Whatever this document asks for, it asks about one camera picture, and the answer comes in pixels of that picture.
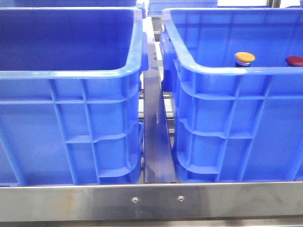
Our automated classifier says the blue crate rear right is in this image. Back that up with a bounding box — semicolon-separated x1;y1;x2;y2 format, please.
148;0;218;16

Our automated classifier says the steel front rail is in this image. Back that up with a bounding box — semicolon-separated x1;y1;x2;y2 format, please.
0;182;303;222

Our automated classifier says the yellow mushroom push button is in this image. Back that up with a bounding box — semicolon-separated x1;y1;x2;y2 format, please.
235;52;256;67

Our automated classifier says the blue crate rear left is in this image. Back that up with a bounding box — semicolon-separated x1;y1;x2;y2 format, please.
8;0;146;18

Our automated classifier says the steel centre divider bar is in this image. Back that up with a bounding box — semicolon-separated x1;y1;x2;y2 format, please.
143;31;176;183

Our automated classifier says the red mushroom push button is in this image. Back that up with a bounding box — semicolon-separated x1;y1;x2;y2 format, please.
285;55;303;67

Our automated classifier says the blue plastic crate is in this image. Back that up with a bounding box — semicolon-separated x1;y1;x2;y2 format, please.
0;7;148;187
162;8;303;183

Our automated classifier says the blue plastic crate right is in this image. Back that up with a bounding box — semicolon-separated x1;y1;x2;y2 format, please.
162;8;303;183

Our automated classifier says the blue plastic crate left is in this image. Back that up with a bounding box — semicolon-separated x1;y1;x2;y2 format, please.
0;7;148;187

